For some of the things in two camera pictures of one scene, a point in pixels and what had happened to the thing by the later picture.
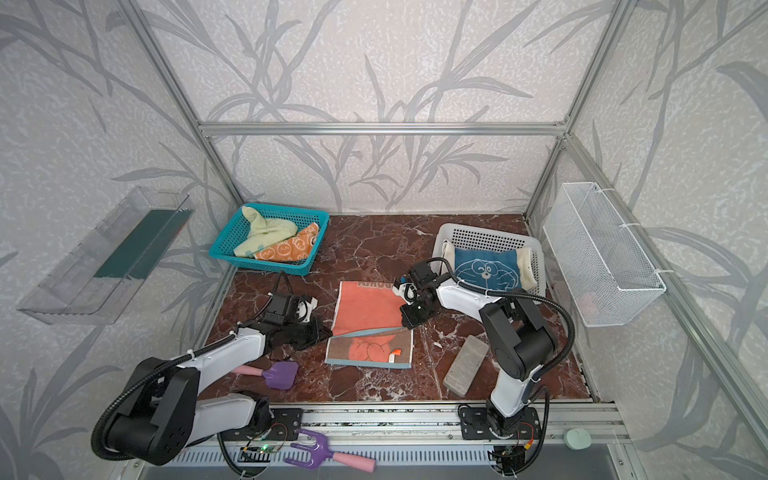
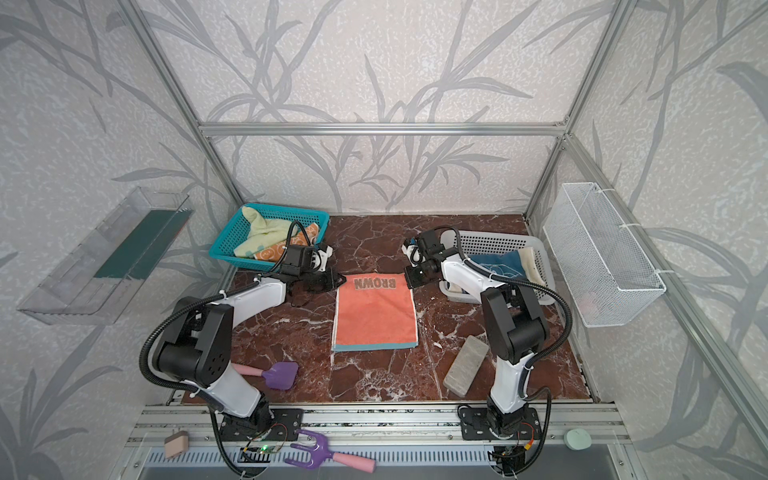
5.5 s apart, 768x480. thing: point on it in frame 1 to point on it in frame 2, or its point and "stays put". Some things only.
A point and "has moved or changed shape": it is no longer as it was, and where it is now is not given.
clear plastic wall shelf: x=92 y=284 stays put
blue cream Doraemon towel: x=498 y=269 stays put
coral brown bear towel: x=367 y=327 has moved or changed shape
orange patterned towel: x=296 y=248 stays put
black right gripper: x=417 y=306 to x=417 y=273
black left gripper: x=309 y=330 to x=315 y=280
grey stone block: x=466 y=365 stays put
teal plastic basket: x=234 y=230 stays put
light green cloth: x=263 y=232 stays put
